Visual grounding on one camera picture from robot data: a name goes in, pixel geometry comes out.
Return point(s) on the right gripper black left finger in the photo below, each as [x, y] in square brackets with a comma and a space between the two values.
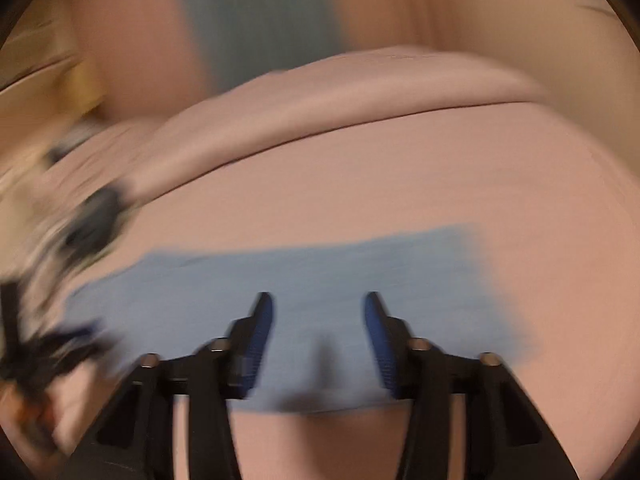
[133, 435]

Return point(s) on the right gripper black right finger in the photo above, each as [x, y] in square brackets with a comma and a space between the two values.
[503, 435]

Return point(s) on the light blue denim pants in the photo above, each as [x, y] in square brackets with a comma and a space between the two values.
[318, 357]

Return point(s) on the folded dark denim jeans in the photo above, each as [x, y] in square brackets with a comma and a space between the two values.
[94, 226]

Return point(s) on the pink duvet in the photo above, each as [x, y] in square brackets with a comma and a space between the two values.
[145, 158]

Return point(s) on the blue curtain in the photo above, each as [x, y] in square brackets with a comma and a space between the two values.
[243, 39]

